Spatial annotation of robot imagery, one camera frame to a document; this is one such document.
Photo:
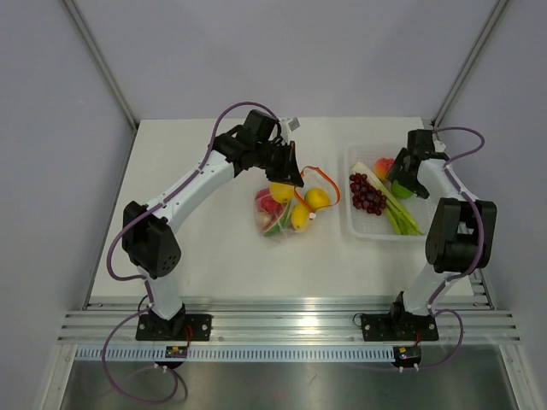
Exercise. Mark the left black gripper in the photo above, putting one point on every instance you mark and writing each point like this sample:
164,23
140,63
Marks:
288,172

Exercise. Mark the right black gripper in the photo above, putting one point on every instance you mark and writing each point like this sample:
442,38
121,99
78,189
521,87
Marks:
393,173

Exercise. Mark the green lime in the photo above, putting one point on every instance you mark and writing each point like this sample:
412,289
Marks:
400,191

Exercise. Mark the red tomato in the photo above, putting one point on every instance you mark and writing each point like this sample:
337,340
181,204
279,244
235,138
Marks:
265,203

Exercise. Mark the clear zip top bag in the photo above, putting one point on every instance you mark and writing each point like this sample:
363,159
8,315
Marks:
313,177

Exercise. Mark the white garlic bulb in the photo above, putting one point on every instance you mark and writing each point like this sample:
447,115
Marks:
263,219

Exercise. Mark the yellow orange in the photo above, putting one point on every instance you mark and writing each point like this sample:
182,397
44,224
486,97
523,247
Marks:
317,198
281,193

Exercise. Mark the yellow lemon front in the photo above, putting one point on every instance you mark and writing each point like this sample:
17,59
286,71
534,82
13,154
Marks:
300,219

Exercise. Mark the watermelon slice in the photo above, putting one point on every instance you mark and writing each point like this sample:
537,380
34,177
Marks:
279,223

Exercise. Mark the yellow orange top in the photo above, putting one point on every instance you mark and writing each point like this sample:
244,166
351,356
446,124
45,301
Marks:
281,193

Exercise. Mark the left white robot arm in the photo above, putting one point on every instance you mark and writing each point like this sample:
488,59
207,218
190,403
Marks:
148,238

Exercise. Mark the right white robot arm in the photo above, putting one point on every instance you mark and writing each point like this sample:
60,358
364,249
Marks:
458,242

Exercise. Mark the red yellow peach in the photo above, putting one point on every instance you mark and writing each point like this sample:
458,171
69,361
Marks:
381,168

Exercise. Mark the purple grape bunch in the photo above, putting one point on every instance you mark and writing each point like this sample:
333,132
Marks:
365,195

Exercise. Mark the green onion stalk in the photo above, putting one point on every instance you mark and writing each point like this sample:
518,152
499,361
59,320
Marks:
401,220

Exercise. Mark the white plastic basket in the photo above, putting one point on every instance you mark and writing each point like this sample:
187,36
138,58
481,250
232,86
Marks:
369,226

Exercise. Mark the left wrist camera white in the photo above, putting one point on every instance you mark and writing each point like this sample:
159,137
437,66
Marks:
288,126

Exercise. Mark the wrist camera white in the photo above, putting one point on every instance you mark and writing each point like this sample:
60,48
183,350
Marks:
439,145
288,126

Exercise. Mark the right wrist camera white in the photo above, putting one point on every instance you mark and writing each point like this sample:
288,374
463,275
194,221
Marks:
439,145

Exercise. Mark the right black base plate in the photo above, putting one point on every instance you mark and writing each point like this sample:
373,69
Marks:
407,328

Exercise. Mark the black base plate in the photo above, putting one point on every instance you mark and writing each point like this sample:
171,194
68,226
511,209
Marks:
407,328
189,327

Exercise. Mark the aluminium mounting rail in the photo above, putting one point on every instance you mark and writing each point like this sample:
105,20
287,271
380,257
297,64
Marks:
291,321

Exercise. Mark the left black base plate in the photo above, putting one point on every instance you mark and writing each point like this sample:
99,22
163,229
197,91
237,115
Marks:
189,327

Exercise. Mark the white slotted cable duct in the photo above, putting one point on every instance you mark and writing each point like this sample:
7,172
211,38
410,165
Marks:
255,354

